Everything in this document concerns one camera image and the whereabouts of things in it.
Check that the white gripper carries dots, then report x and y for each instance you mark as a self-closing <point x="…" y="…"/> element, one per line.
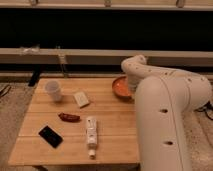
<point x="132" y="81"/>

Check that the orange ceramic bowl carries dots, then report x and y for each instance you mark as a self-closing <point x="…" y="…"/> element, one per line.
<point x="120" y="88"/>

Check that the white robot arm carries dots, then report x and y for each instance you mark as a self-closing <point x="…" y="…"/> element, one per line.
<point x="161" y="96"/>

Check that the white tube bottle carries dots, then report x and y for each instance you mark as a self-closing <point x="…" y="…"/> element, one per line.
<point x="91" y="136"/>

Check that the wooden table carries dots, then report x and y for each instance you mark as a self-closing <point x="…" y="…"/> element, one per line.
<point x="117" y="142"/>

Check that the red chili pepper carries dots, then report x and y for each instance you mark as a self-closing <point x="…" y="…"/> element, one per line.
<point x="69" y="117"/>

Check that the translucent plastic cup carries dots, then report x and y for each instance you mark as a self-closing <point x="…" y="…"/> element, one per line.
<point x="53" y="89"/>

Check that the black smartphone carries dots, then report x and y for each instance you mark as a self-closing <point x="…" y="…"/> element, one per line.
<point x="50" y="136"/>

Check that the long grey bench rail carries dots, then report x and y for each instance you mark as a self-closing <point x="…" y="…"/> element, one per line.
<point x="103" y="57"/>

